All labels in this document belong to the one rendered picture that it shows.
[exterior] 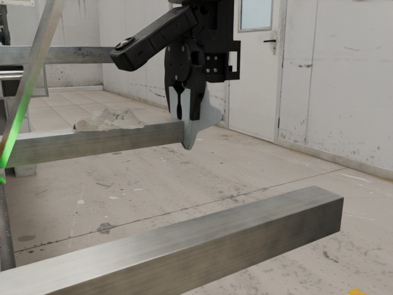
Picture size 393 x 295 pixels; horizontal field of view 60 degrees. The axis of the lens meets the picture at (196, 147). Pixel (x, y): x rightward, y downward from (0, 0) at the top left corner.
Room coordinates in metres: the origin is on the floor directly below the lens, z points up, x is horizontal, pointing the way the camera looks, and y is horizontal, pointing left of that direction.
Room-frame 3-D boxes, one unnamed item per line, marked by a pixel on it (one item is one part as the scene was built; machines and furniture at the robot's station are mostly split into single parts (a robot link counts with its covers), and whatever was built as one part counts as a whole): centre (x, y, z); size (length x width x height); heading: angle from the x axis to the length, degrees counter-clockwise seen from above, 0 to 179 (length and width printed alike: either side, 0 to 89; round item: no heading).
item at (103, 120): (0.42, 0.11, 0.87); 0.09 x 0.07 x 0.02; 121
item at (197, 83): (0.46, 0.01, 0.91); 0.05 x 0.02 x 0.09; 31
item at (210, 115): (0.47, -0.01, 0.86); 0.06 x 0.03 x 0.09; 121
